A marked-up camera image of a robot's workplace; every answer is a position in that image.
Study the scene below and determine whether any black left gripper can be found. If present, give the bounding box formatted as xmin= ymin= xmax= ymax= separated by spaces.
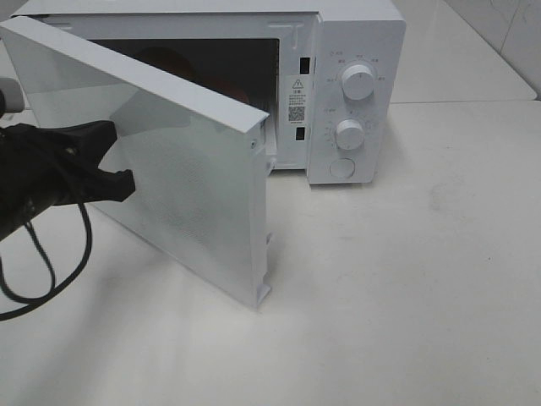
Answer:
xmin=1 ymin=120 xmax=135 ymax=239

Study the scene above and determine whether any white microwave door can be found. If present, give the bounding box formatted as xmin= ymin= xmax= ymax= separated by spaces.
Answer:
xmin=1 ymin=17 xmax=269 ymax=307

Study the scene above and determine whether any round white door button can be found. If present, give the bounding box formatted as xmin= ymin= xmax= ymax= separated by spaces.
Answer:
xmin=330 ymin=158 xmax=355 ymax=179

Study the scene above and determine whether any toy burger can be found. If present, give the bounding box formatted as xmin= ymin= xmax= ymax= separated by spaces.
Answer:
xmin=134 ymin=47 xmax=196 ymax=81

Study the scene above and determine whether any pink round plate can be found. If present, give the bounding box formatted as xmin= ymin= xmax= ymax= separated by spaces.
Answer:
xmin=218 ymin=80 xmax=249 ymax=104

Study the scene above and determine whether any white microwave oven body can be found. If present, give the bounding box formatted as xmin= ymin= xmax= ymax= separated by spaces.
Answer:
xmin=5 ymin=1 xmax=406 ymax=184

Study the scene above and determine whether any lower white microwave knob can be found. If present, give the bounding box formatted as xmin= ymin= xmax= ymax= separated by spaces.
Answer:
xmin=335 ymin=119 xmax=365 ymax=151

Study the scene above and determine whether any white microwave knob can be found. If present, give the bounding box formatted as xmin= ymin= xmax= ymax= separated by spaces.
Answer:
xmin=341 ymin=63 xmax=375 ymax=101
xmin=335 ymin=119 xmax=365 ymax=151

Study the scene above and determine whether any upper white microwave knob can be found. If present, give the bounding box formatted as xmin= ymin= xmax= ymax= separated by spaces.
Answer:
xmin=341 ymin=63 xmax=375 ymax=101

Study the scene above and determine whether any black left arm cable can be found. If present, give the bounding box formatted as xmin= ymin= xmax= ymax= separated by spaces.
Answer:
xmin=0 ymin=126 xmax=92 ymax=321

